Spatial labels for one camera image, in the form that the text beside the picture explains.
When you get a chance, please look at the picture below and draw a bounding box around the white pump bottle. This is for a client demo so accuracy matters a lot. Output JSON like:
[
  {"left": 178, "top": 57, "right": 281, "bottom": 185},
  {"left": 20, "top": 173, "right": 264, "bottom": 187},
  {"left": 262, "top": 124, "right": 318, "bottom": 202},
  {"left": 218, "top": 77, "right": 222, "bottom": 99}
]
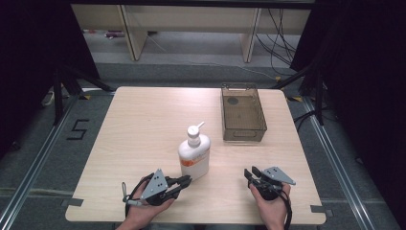
[{"left": 177, "top": 121, "right": 212, "bottom": 182}]

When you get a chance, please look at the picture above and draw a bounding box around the metal floor rail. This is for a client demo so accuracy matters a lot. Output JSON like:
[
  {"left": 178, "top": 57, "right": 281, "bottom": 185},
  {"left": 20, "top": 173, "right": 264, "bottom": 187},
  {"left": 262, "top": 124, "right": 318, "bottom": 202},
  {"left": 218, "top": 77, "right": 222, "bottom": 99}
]
[
  {"left": 301, "top": 95, "right": 377, "bottom": 230},
  {"left": 0, "top": 93, "right": 81, "bottom": 230}
]

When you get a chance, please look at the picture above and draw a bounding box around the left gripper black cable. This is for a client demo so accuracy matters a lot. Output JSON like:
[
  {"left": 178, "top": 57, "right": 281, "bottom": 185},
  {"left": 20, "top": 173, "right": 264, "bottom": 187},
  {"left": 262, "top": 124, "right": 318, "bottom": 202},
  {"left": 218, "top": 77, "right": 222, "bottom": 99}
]
[{"left": 121, "top": 174, "right": 155, "bottom": 221}]

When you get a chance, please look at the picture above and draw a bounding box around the thick white cable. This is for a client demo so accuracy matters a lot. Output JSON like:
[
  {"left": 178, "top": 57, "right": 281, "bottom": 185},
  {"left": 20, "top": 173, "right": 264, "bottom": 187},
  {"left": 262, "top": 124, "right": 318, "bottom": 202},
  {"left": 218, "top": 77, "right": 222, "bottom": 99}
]
[{"left": 40, "top": 90, "right": 57, "bottom": 108}]

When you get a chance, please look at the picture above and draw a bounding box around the bundle of black cables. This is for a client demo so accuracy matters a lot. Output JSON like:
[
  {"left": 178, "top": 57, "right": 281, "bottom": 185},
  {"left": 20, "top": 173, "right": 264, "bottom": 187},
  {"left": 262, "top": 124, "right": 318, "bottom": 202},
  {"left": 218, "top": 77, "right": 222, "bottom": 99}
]
[{"left": 254, "top": 8, "right": 301, "bottom": 77}]

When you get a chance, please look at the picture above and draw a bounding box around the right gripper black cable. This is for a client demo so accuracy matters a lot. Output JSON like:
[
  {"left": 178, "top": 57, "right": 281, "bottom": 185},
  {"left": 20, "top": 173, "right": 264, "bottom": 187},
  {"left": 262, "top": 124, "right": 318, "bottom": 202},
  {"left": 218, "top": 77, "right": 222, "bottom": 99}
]
[{"left": 255, "top": 180, "right": 294, "bottom": 230}]

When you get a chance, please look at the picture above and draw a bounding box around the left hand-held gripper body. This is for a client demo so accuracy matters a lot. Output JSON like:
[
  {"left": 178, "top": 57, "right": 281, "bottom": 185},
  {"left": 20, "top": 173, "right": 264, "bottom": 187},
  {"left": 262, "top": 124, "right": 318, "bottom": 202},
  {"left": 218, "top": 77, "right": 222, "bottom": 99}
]
[{"left": 139, "top": 169, "right": 180, "bottom": 207}]

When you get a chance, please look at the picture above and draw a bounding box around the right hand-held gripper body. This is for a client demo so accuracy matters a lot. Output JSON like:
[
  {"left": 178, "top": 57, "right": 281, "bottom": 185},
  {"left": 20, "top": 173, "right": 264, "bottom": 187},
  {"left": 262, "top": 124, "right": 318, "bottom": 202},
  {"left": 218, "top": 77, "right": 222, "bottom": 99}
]
[{"left": 252, "top": 166, "right": 297, "bottom": 202}]

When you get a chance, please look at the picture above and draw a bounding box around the clear brown plastic bin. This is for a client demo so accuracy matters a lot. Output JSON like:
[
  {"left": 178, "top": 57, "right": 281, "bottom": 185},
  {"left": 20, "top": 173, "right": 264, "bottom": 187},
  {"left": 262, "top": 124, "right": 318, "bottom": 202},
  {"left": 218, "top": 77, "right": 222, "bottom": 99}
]
[{"left": 219, "top": 81, "right": 268, "bottom": 144}]

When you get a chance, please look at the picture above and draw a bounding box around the grey tape strip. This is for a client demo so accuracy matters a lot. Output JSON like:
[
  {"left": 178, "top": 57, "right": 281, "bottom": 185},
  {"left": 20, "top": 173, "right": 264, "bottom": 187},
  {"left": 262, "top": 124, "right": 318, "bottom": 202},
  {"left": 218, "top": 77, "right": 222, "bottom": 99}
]
[
  {"left": 60, "top": 197, "right": 84, "bottom": 208},
  {"left": 310, "top": 204, "right": 334, "bottom": 219}
]

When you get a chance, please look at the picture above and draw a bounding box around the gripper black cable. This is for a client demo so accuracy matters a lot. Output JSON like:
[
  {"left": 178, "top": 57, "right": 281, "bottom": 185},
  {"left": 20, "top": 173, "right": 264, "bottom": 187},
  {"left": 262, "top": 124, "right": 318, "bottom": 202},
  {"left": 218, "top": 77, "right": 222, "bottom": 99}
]
[
  {"left": 121, "top": 174, "right": 155, "bottom": 221},
  {"left": 255, "top": 180, "right": 294, "bottom": 230}
]

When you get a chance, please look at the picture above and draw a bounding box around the black curtain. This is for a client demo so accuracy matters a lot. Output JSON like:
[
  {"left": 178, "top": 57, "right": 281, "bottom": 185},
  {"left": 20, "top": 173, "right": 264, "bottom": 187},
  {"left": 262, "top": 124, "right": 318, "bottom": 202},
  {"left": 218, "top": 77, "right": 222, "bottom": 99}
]
[
  {"left": 0, "top": 0, "right": 102, "bottom": 159},
  {"left": 289, "top": 0, "right": 406, "bottom": 223}
]

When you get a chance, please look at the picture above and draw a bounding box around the beige desk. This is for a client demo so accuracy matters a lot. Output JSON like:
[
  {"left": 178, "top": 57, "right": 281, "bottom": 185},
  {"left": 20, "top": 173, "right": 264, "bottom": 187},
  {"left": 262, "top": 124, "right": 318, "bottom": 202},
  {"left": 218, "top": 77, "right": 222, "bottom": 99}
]
[{"left": 70, "top": 3, "right": 312, "bottom": 64}]

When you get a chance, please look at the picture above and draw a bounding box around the person's left hand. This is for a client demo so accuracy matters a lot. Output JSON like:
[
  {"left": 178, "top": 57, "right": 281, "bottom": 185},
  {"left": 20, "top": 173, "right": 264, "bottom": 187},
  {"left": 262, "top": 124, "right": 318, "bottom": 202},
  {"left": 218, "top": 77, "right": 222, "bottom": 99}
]
[{"left": 126, "top": 172, "right": 177, "bottom": 226}]

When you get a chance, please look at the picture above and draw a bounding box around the person's right hand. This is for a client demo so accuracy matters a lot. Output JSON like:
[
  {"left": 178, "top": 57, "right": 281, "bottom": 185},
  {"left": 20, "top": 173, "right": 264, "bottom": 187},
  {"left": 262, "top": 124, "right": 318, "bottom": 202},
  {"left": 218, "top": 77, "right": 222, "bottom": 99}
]
[{"left": 249, "top": 181, "right": 292, "bottom": 230}]

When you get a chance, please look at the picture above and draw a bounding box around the black floor cable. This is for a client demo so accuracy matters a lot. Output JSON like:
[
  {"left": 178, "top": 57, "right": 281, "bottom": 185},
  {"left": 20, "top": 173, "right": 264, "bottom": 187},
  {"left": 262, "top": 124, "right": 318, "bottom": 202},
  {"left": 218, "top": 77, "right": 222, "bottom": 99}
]
[{"left": 292, "top": 109, "right": 320, "bottom": 132}]

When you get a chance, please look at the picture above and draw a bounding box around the black metal stand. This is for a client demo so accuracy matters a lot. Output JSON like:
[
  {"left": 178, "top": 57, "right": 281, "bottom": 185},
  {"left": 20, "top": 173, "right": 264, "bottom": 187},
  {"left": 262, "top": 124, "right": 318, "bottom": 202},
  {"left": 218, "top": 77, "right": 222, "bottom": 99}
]
[
  {"left": 52, "top": 64, "right": 117, "bottom": 127},
  {"left": 270, "top": 61, "right": 326, "bottom": 127}
]

